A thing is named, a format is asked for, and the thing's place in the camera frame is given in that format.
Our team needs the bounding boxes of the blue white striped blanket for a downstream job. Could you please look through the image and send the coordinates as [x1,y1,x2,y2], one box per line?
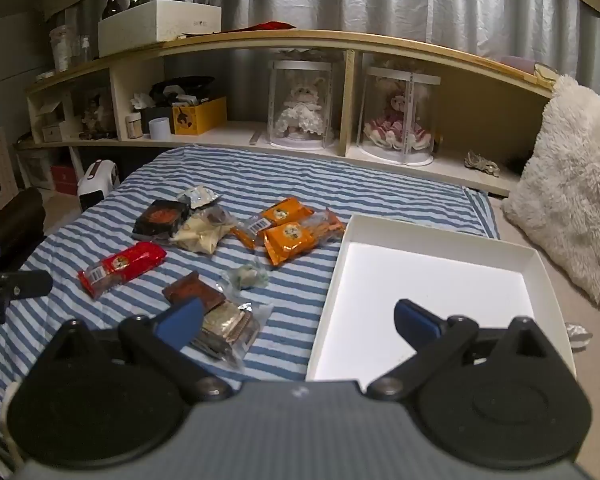
[0,144,501,441]

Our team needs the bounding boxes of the large white box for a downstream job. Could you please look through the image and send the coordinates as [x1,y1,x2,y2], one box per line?
[97,0,222,58]

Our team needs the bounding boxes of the white doll in case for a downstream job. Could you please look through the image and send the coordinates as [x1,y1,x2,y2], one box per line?
[269,60,337,150]

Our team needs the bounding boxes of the beige lace trinket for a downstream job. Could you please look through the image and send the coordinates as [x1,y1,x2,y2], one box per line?
[464,150,501,177]

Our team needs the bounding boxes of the wooden shelf unit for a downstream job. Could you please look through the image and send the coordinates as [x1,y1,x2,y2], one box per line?
[15,30,556,198]

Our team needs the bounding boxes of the yellow box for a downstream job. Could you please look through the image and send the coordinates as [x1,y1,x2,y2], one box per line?
[172,97,228,136]

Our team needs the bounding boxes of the red snack packet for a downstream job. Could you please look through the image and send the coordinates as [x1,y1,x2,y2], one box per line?
[77,241,167,300]

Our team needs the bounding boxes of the black hat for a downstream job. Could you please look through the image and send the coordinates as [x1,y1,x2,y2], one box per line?
[150,76,216,107]

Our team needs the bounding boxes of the pink doll in case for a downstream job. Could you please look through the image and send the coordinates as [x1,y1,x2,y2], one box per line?
[355,67,441,167]

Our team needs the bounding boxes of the shiny white wrapper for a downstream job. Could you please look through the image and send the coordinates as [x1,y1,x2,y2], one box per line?
[565,324,595,351]

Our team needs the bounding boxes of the purple object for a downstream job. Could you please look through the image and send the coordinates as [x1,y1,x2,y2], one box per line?
[500,55,539,75]

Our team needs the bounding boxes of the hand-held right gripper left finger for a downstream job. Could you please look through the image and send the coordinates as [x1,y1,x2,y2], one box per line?
[42,297,233,403]

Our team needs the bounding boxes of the brown snack packet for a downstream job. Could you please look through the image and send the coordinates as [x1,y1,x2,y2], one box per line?
[162,271,227,316]

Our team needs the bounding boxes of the grey curtain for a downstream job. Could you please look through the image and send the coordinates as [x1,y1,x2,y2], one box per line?
[147,0,600,106]

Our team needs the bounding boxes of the clear cracker packet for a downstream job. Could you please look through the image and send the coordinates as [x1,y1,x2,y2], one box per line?
[190,300,273,372]

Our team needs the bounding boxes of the white space heater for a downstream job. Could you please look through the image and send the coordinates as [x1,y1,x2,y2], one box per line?
[77,159,120,213]

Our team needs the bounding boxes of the small figurine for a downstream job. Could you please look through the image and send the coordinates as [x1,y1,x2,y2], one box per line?
[82,100,116,139]

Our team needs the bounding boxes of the doll in pink dress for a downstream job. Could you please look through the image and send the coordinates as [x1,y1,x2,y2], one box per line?
[364,77,427,149]

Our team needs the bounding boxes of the doll in white dress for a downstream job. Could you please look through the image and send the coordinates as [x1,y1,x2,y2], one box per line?
[275,77,327,142]

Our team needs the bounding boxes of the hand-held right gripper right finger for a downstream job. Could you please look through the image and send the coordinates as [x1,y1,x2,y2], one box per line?
[367,299,561,402]

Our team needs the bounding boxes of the small silver snack packet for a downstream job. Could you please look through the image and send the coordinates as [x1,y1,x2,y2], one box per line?
[176,186,223,209]

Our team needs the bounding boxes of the green white candy packet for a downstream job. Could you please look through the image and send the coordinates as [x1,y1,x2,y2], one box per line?
[221,259,271,291]

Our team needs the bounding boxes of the cream white snack packet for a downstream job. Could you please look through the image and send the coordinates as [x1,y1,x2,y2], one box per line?
[172,207,238,254]

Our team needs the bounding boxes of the white cardboard tray box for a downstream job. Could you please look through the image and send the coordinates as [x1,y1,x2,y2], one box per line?
[305,213,577,386]

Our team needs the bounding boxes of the fluffy white pillow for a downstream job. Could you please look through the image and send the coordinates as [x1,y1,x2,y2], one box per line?
[500,75,600,313]

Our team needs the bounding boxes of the clear plastic jar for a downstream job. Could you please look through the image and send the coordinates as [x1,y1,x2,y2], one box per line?
[50,25,77,73]

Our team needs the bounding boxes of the clear packet with orange snack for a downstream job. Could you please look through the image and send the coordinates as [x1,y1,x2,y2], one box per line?
[305,210,347,243]

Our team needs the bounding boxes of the red box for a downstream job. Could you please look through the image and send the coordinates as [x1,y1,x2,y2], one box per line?
[50,165,79,196]

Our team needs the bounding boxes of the dark rounded object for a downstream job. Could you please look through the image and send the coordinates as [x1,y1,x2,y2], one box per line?
[0,187,47,272]

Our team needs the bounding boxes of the black snack packet orange print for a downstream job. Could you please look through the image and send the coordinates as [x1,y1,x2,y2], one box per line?
[131,199,193,242]

